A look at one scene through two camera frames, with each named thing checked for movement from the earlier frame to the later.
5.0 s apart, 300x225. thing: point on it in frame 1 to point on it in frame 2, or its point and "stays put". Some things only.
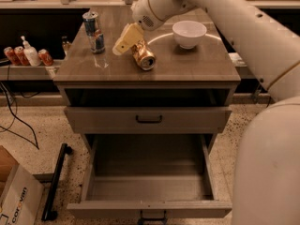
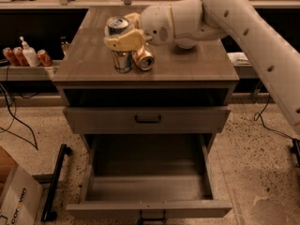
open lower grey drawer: [149, 176] stays put
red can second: [22, 55] stays put
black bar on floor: [48, 213] stays put
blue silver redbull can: [96, 36] to [123, 59]
